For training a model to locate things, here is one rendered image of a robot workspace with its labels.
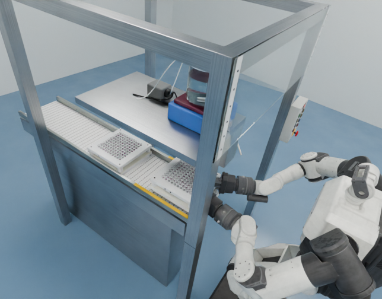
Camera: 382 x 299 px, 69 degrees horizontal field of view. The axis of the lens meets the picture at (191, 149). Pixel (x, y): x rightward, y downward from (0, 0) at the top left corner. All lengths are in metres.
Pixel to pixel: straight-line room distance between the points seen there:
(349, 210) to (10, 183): 2.57
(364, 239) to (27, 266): 1.99
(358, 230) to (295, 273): 0.23
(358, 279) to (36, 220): 2.17
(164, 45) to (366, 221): 0.78
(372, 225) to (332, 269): 0.20
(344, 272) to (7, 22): 1.57
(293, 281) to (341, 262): 0.14
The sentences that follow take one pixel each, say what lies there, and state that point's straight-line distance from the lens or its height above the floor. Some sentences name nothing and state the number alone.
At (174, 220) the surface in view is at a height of 0.79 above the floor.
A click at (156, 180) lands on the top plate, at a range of 1.31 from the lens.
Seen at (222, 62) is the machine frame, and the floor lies 1.62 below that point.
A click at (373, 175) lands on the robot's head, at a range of 1.00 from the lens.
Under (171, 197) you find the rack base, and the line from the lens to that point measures 1.30.
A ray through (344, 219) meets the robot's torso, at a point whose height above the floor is 1.25.
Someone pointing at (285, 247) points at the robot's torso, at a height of 0.80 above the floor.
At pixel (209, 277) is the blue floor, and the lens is 2.13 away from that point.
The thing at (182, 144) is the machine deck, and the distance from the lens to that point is 1.00.
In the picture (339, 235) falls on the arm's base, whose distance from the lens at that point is 0.90.
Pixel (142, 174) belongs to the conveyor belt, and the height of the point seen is 0.83.
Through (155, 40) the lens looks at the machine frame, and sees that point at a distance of 0.86.
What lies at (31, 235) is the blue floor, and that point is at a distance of 2.45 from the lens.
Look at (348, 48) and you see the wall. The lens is 4.32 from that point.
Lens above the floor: 1.89
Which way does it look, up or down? 39 degrees down
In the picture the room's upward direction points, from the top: 7 degrees clockwise
